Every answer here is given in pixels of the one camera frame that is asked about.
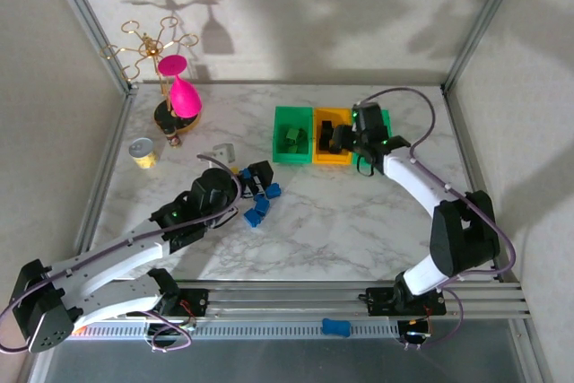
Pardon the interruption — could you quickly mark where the aluminium table side rail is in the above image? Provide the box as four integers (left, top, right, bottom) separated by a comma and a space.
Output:
443, 84, 524, 285
71, 86, 139, 288

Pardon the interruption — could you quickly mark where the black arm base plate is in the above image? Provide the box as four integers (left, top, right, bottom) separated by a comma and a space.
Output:
126, 288, 210, 318
366, 286, 448, 317

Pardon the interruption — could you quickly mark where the pink plastic wine glass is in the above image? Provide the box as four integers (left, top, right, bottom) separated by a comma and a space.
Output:
156, 54, 203, 118

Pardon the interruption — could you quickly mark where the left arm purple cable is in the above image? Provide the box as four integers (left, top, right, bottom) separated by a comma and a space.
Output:
0, 153, 246, 354

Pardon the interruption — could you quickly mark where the yellow plastic bin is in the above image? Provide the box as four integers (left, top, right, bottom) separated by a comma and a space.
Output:
312, 108, 355, 167

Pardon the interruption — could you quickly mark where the aluminium frame post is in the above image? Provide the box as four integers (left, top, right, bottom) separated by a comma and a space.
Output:
39, 0, 138, 95
441, 0, 530, 92

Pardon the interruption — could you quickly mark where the yellow can with silver lid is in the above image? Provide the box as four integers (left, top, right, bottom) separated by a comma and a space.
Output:
128, 138, 161, 171

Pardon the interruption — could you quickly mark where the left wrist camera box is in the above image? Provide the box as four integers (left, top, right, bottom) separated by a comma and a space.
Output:
204, 143, 237, 164

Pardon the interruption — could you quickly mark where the gold wire glass rack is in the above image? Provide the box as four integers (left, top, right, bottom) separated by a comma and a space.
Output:
99, 18, 204, 134

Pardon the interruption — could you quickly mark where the grey slotted cable duct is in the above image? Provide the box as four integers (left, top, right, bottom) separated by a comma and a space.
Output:
56, 320, 404, 342

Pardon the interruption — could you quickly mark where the small controller board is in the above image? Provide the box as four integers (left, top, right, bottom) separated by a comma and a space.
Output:
398, 319, 434, 351

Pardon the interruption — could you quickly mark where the green plastic bin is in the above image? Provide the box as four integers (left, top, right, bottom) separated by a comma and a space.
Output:
272, 106, 314, 165
352, 109, 395, 167

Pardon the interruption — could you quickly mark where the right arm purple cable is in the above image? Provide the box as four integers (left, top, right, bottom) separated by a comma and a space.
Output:
356, 86, 516, 352

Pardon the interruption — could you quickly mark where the small brown bottle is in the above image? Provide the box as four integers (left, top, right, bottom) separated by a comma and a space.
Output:
164, 126, 183, 150

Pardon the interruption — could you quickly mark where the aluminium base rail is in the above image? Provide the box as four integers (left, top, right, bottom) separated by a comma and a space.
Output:
44, 282, 533, 324

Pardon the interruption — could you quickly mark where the black loop strap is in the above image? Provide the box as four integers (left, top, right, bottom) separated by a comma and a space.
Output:
357, 153, 376, 178

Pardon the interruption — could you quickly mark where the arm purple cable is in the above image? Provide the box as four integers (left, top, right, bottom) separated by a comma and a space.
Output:
356, 86, 516, 352
0, 153, 246, 354

